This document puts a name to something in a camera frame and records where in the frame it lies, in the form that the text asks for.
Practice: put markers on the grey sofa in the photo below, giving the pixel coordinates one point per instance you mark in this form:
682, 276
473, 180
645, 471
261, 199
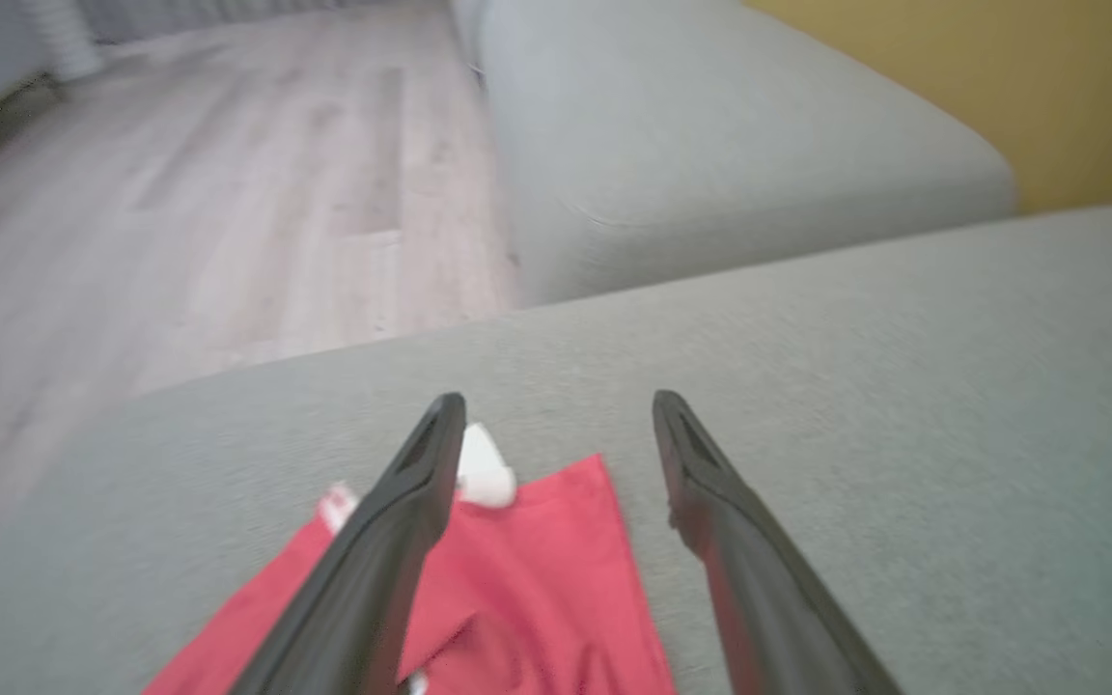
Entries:
903, 434

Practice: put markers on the red basketball jersey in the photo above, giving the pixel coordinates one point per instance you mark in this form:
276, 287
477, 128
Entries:
537, 579

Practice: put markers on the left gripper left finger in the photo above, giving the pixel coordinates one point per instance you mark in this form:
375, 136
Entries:
363, 589

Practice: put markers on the yellow sofa backrest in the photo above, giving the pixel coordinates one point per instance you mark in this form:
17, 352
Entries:
1048, 87

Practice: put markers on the grey pleated curtain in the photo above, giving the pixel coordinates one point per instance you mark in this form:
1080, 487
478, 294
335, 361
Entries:
228, 12

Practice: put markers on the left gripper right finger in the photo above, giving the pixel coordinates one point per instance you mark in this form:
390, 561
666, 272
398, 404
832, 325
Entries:
759, 589

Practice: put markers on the grey sofa back cushion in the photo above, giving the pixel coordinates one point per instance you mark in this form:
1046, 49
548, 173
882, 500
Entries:
710, 145

